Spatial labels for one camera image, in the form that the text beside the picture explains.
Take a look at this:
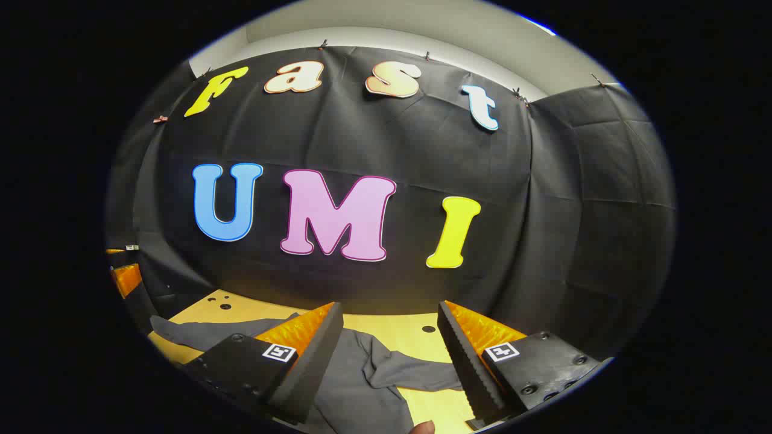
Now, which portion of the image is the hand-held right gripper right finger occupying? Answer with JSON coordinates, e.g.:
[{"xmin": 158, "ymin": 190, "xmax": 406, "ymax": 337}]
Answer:
[{"xmin": 437, "ymin": 300, "xmax": 603, "ymax": 431}]

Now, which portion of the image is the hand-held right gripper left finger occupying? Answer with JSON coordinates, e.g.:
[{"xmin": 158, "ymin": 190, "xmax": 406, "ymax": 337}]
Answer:
[{"xmin": 180, "ymin": 301, "xmax": 344, "ymax": 426}]

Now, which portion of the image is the grey polo shirt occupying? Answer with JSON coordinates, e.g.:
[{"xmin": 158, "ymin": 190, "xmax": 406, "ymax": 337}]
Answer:
[{"xmin": 150, "ymin": 310, "xmax": 477, "ymax": 434}]

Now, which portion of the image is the black backdrop cloth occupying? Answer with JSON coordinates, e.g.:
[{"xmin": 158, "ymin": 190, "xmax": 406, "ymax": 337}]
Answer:
[{"xmin": 106, "ymin": 45, "xmax": 676, "ymax": 362}]

